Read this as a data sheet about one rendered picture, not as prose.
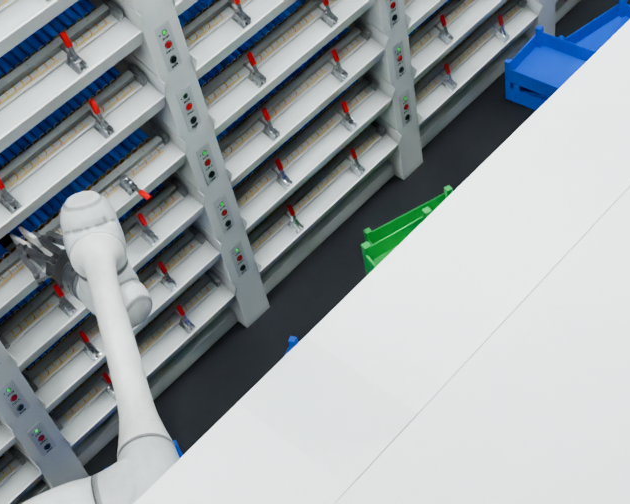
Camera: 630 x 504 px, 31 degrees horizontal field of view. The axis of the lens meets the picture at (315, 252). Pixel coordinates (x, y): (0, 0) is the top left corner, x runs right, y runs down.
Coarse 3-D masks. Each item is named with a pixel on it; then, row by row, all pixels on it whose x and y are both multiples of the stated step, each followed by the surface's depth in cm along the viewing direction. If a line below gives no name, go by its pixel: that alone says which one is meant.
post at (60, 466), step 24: (0, 360) 255; (0, 384) 258; (24, 384) 264; (0, 408) 262; (24, 432) 273; (48, 432) 280; (48, 456) 284; (72, 456) 291; (48, 480) 289; (72, 480) 296
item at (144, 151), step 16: (160, 144) 268; (128, 160) 263; (144, 160) 265; (112, 176) 261; (96, 192) 259; (112, 192) 261; (48, 224) 254; (16, 256) 250; (0, 272) 248; (16, 272) 250
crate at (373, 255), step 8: (424, 208) 279; (424, 216) 279; (408, 224) 280; (416, 224) 281; (400, 232) 280; (408, 232) 282; (384, 240) 278; (392, 240) 280; (400, 240) 282; (368, 248) 274; (376, 248) 279; (384, 248) 281; (392, 248) 282; (368, 256) 275; (376, 256) 281; (384, 256) 281; (368, 264) 278; (376, 264) 280
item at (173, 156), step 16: (144, 128) 270; (160, 128) 268; (144, 144) 268; (176, 144) 268; (160, 160) 267; (176, 160) 267; (128, 176) 264; (144, 176) 264; (160, 176) 266; (128, 208) 264; (0, 256) 252; (0, 288) 249; (16, 288) 249; (32, 288) 253; (0, 304) 247; (16, 304) 252
